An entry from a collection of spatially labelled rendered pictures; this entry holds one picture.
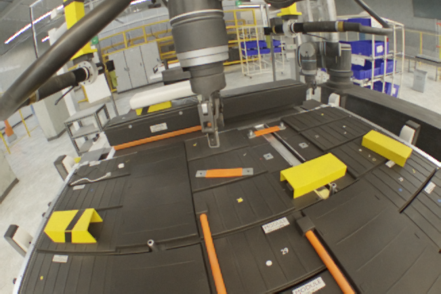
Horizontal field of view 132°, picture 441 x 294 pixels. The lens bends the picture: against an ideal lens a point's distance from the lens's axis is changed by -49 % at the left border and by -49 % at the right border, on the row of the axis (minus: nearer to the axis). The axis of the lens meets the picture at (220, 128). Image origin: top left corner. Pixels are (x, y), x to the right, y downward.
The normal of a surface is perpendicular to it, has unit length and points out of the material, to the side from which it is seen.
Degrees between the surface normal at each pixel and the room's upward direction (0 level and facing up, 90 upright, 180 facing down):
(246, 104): 90
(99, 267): 0
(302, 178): 0
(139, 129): 90
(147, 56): 90
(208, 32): 90
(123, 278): 0
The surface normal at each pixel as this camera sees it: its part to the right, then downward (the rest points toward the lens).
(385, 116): -0.92, 0.29
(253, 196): -0.15, -0.89
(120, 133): 0.22, 0.39
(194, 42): -0.07, 0.44
